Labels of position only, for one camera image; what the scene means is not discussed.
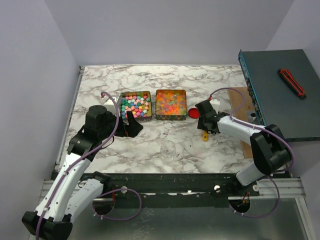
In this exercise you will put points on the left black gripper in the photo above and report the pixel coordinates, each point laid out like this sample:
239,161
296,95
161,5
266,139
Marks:
134,127

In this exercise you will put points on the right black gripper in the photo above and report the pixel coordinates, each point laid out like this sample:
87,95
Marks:
206,122

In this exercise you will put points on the yellow plastic scoop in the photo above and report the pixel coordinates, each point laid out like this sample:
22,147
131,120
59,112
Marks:
205,136

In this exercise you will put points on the tin of paper stars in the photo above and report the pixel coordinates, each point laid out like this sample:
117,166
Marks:
139,103

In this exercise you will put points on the clear glass jar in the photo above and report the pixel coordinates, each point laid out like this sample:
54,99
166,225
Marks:
168,151

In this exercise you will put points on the tin of gummy candies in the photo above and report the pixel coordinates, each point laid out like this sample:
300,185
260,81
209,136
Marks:
171,104

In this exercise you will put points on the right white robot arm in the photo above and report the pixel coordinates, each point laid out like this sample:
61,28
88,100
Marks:
269,149

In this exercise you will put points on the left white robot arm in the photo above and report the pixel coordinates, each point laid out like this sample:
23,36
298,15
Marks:
53,218

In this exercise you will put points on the red jar lid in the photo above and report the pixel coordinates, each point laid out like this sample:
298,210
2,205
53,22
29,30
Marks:
193,113

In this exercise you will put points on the wooden board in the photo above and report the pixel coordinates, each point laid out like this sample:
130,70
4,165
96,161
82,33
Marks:
236,99

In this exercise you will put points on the dark grey metal box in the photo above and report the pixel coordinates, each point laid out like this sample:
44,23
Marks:
274,102

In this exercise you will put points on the red black utility knife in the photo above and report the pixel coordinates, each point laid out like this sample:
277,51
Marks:
287,77

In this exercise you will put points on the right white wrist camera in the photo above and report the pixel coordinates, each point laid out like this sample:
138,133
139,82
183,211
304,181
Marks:
215,103

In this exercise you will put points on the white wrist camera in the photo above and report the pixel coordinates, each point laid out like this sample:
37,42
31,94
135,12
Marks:
113,104
215,103

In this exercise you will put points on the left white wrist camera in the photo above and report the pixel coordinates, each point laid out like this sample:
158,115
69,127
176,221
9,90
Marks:
113,104

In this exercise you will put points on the small metal bracket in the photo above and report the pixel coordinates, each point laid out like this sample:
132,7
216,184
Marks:
252,117

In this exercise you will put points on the black mounting rail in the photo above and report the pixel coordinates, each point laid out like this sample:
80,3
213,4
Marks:
154,190

